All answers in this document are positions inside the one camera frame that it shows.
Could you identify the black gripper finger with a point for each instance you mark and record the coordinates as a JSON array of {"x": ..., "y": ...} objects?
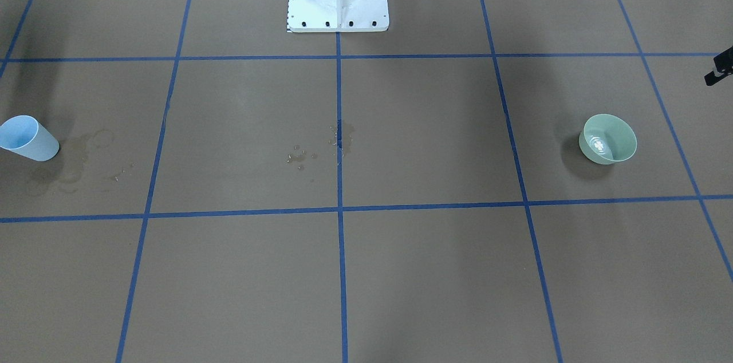
[{"x": 722, "y": 68}]

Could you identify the pale green bowl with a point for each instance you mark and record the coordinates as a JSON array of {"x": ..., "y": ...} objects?
[{"x": 606, "y": 139}]

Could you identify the light blue plastic cup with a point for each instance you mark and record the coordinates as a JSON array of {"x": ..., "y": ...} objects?
[{"x": 26, "y": 136}]

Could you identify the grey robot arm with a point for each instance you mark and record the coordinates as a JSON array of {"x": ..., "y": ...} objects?
[{"x": 722, "y": 68}]

